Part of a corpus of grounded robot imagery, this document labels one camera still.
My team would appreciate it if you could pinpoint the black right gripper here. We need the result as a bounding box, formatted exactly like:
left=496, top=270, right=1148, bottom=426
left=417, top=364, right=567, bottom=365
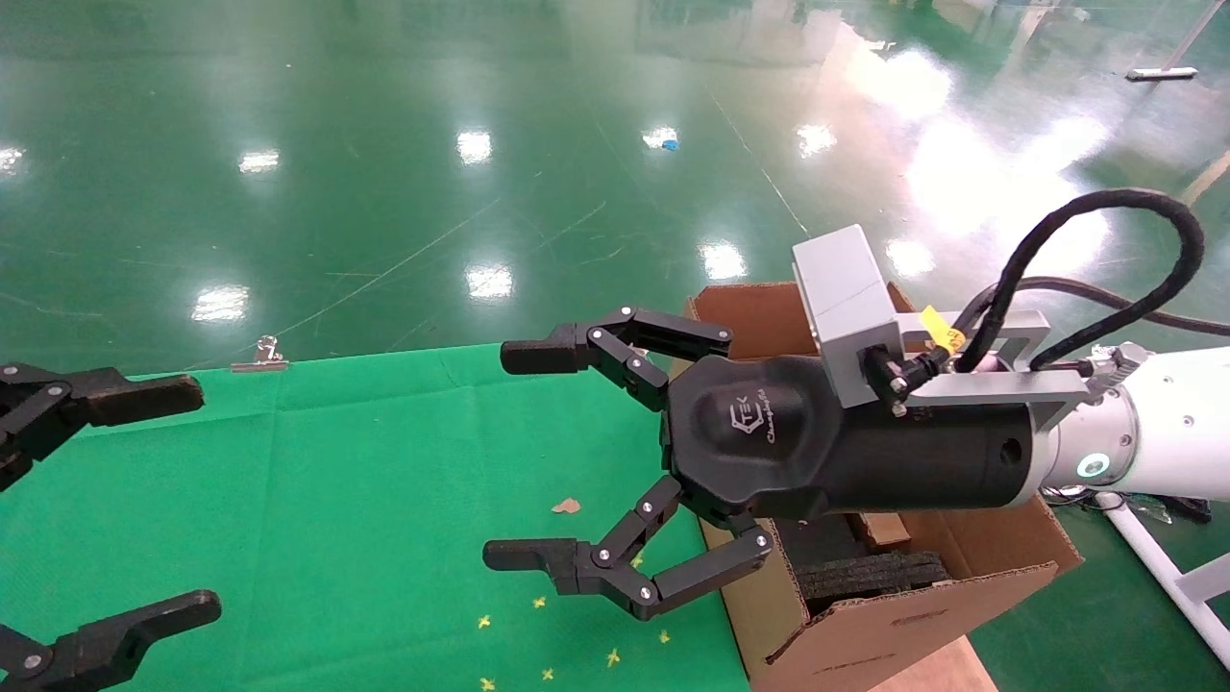
left=482, top=308, right=1041, bottom=622

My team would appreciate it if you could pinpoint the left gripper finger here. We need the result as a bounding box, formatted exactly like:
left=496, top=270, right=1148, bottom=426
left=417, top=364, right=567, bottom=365
left=0, top=590, right=224, bottom=692
left=0, top=363, right=207, bottom=491

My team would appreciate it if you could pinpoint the small cardboard box with hole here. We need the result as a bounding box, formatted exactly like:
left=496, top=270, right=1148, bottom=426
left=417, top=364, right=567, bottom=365
left=850, top=512, right=913, bottom=552

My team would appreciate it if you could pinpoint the large open cardboard carton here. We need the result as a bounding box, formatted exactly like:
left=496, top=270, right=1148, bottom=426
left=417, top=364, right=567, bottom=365
left=684, top=281, right=1085, bottom=692

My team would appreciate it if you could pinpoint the silver binder clip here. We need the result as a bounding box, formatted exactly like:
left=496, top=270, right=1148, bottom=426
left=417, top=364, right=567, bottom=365
left=231, top=334, right=289, bottom=373

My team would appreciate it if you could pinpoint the green table cloth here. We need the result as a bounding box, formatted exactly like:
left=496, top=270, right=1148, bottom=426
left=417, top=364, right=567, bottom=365
left=0, top=344, right=752, bottom=692

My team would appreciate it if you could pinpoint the black foam padding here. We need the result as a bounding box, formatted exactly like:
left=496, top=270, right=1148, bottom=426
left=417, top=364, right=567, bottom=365
left=774, top=517, right=952, bottom=618

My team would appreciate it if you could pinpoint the white stand leg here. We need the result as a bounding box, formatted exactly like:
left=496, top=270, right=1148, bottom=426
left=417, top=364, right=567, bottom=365
left=1095, top=492, right=1230, bottom=666

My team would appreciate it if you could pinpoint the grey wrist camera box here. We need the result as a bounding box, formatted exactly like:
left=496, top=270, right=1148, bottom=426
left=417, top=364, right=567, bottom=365
left=792, top=225, right=908, bottom=410

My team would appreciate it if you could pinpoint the yellow cable tag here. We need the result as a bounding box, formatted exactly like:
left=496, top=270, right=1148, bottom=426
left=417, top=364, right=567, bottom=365
left=921, top=307, right=968, bottom=355

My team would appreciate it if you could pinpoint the grey camera mounting bracket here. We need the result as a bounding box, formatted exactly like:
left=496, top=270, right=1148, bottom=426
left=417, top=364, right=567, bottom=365
left=897, top=309, right=1098, bottom=432

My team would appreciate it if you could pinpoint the silver cable connector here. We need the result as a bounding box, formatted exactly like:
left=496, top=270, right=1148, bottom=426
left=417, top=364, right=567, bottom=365
left=1089, top=342, right=1154, bottom=393

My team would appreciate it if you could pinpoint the thin black cable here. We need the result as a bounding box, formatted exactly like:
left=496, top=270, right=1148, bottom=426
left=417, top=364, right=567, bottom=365
left=961, top=277, right=1230, bottom=337

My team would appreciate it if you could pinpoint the thick black braided cable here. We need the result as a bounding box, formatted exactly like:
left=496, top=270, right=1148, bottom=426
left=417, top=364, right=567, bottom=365
left=947, top=189, right=1208, bottom=376

